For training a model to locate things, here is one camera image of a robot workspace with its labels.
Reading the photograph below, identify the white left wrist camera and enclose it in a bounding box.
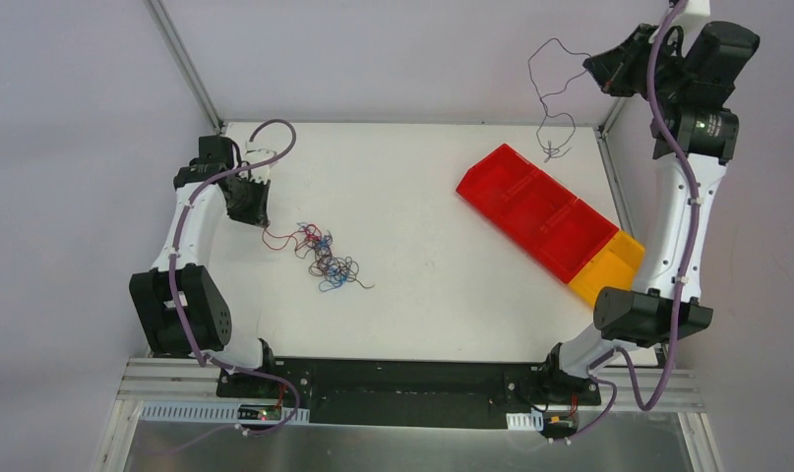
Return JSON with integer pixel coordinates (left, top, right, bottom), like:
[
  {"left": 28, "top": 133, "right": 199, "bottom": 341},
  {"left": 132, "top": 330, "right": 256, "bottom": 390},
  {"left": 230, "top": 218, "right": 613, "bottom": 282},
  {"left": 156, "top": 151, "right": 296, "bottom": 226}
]
[{"left": 238, "top": 147, "right": 277, "bottom": 184}]

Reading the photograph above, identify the red plastic bin row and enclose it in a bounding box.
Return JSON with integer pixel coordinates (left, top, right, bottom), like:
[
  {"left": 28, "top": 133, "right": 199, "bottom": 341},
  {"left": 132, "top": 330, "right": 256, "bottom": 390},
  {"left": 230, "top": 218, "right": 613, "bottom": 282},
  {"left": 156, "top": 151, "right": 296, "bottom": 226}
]
[{"left": 456, "top": 144, "right": 618, "bottom": 283}]

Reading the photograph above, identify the right controller circuit board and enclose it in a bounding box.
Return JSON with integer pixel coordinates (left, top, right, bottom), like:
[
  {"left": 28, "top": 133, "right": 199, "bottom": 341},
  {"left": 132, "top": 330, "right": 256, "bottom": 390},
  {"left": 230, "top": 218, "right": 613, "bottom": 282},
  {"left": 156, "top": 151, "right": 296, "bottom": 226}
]
[{"left": 543, "top": 415, "right": 579, "bottom": 435}]

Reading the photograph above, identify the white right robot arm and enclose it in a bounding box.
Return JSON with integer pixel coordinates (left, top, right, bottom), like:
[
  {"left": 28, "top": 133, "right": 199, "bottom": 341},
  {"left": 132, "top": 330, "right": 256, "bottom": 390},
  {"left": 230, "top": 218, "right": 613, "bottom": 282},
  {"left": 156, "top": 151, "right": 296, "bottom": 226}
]
[{"left": 536, "top": 21, "right": 761, "bottom": 403}]

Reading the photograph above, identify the dark purple wire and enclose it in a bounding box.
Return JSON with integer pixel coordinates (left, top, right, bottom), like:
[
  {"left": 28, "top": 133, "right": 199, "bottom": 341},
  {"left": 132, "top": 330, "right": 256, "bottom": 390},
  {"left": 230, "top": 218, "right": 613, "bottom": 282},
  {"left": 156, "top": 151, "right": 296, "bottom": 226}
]
[{"left": 527, "top": 37, "right": 592, "bottom": 163}]

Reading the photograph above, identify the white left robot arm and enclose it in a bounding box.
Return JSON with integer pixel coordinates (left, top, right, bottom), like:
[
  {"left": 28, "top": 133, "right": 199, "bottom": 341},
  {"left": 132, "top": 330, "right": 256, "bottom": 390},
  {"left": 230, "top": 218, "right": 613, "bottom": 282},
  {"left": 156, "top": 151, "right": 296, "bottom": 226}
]
[{"left": 129, "top": 135, "right": 279, "bottom": 398}]

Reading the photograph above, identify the controller circuit board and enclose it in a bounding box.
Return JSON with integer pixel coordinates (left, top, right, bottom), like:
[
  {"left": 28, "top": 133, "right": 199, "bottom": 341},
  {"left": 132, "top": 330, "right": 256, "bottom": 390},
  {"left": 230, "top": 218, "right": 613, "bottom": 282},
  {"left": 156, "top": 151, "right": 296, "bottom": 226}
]
[
  {"left": 543, "top": 415, "right": 579, "bottom": 435},
  {"left": 237, "top": 404, "right": 282, "bottom": 422}
]

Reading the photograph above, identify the aluminium frame rail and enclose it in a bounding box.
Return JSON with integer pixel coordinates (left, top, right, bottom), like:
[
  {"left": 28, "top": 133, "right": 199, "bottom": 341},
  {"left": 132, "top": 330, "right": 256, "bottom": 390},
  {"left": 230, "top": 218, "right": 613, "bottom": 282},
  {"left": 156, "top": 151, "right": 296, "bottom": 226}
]
[{"left": 116, "top": 357, "right": 705, "bottom": 414}]

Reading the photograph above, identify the coloured wire bundle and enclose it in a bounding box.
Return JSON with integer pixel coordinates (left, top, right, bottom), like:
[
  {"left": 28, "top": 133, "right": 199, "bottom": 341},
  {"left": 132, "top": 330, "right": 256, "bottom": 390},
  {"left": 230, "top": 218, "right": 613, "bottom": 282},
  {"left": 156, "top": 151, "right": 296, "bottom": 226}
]
[{"left": 262, "top": 221, "right": 376, "bottom": 294}]

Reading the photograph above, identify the left controller circuit board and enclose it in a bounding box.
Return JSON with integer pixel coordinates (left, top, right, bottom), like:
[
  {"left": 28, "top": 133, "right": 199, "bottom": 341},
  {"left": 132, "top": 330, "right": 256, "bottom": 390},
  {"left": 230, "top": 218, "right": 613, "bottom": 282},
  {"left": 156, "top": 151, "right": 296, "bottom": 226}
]
[{"left": 237, "top": 404, "right": 282, "bottom": 422}]

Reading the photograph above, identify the yellow plastic bin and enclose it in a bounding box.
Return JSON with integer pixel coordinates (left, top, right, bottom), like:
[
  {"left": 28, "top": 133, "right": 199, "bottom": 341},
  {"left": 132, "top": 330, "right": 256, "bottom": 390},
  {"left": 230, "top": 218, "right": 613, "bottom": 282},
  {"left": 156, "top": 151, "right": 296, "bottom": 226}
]
[{"left": 568, "top": 230, "right": 644, "bottom": 308}]

